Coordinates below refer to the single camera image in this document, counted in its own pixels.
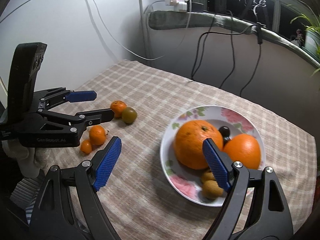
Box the large smooth orange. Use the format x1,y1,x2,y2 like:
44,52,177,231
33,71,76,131
223,134,261,170

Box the large spotted orange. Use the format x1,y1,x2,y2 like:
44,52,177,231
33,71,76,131
173,120,223,170

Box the gloved left hand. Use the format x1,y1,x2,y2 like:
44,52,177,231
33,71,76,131
2,140,50,178

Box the small orange kumquat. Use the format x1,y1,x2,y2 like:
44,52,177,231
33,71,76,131
80,139,93,154

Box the small mandarin with stem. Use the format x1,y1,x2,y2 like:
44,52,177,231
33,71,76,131
110,100,127,118

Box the green brown fruit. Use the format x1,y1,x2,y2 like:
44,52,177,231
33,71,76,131
121,107,137,125

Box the brown longan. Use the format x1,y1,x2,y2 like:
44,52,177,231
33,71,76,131
202,180,223,199
200,170,216,183

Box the beige plaid cloth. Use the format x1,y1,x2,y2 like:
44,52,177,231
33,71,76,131
55,61,317,239

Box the floral white plate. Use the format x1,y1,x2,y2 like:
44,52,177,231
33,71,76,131
159,105,266,207

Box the dark plum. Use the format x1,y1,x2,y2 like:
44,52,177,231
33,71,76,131
219,126,231,138

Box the grey green sill cover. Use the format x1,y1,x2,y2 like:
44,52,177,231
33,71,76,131
148,10,319,69

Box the potted spider plant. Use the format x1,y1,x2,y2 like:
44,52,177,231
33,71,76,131
288,0,319,63

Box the black cable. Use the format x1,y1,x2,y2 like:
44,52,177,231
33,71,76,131
190,12,253,81
239,24,263,98

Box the white cable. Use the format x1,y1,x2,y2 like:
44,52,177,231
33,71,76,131
86,0,193,61

